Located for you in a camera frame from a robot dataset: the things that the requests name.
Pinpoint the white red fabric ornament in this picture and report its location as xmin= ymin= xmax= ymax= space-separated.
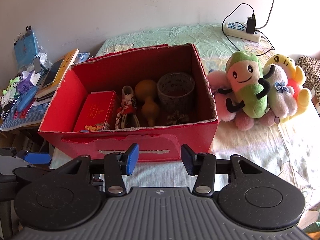
xmin=114 ymin=85 xmax=140 ymax=130

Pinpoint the blue pencil case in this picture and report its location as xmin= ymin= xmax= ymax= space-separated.
xmin=16 ymin=87 xmax=38 ymax=112

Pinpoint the printed packing tape roll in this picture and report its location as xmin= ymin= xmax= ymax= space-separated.
xmin=157 ymin=72 xmax=196 ymax=112

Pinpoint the white power strip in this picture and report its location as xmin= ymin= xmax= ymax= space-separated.
xmin=223 ymin=22 xmax=262 ymax=42

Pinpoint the black charger cable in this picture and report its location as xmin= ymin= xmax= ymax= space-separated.
xmin=222 ymin=3 xmax=275 ymax=55

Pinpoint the blue paper bag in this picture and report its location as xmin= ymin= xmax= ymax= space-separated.
xmin=14 ymin=26 xmax=40 ymax=68

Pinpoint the yellow book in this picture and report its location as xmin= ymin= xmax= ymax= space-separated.
xmin=35 ymin=49 xmax=80 ymax=98

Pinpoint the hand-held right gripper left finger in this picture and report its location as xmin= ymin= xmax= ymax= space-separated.
xmin=54 ymin=143 xmax=140 ymax=197

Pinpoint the small red gift box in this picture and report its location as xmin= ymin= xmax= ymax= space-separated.
xmin=73 ymin=91 xmax=120 ymax=132

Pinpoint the green frog toy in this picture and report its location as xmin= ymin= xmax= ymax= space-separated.
xmin=6 ymin=76 xmax=22 ymax=92

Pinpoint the white plush toy blue bow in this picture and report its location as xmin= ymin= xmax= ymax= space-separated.
xmin=265 ymin=64 xmax=298 ymax=117

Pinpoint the yellow plush toy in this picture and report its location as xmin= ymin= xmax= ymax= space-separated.
xmin=265 ymin=54 xmax=312 ymax=124

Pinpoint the brown floral cushion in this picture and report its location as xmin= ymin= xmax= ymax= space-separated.
xmin=296 ymin=55 xmax=320 ymax=115

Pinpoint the red cardboard box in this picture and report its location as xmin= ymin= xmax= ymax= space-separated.
xmin=37 ymin=43 xmax=220 ymax=163

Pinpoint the small black stand mirror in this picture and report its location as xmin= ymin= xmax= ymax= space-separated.
xmin=33 ymin=57 xmax=43 ymax=74

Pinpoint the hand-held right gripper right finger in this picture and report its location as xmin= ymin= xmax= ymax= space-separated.
xmin=180 ymin=144 xmax=265 ymax=197

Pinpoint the purple tissue pack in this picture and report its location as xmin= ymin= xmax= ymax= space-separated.
xmin=16 ymin=76 xmax=38 ymax=94

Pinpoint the black charger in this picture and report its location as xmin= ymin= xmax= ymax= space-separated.
xmin=246 ymin=16 xmax=257 ymax=34

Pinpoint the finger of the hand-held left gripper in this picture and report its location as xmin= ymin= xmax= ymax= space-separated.
xmin=0 ymin=147 xmax=52 ymax=166

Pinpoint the orange gourd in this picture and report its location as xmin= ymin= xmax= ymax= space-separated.
xmin=134 ymin=79 xmax=160 ymax=127

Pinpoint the brown pine cone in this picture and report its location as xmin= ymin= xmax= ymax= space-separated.
xmin=166 ymin=111 xmax=190 ymax=125

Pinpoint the green plush toy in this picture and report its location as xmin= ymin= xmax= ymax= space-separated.
xmin=217 ymin=50 xmax=272 ymax=119

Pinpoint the pink plush toy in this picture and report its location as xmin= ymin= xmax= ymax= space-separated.
xmin=207 ymin=70 xmax=282 ymax=132

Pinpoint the black phone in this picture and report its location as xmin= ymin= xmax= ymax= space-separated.
xmin=41 ymin=59 xmax=66 ymax=89

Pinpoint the cartoon printed bed sheet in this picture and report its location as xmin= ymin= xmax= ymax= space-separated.
xmin=49 ymin=24 xmax=320 ymax=210

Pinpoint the blue white packet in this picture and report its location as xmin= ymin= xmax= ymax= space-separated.
xmin=75 ymin=52 xmax=91 ymax=63

